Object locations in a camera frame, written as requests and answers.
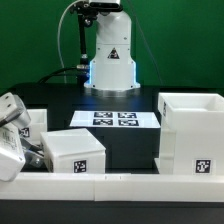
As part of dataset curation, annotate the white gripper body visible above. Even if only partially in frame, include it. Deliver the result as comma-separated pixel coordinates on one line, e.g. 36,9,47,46
0,124,25,182

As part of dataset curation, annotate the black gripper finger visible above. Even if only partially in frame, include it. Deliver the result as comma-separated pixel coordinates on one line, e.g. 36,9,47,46
20,138,42,152
24,151,44,168

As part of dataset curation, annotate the white drawer with knob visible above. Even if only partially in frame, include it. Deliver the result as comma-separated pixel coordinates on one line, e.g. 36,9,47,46
40,128,106,174

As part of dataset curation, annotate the white drawer cabinet box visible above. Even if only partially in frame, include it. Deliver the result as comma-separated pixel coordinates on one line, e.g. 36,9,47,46
155,93,224,176

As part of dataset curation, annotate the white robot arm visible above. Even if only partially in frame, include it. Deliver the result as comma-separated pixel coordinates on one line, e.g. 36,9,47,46
0,0,140,181

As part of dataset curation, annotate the white open drawer tray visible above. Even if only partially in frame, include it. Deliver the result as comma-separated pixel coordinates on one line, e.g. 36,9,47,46
20,109,47,145

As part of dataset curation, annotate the white marker sheet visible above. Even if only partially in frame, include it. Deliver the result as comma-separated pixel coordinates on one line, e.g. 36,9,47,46
70,111,160,129

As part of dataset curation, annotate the white front fence bar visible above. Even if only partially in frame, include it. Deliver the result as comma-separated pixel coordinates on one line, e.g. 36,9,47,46
0,173,224,202

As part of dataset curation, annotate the grey cable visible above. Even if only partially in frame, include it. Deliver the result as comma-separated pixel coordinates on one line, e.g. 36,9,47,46
56,0,88,69

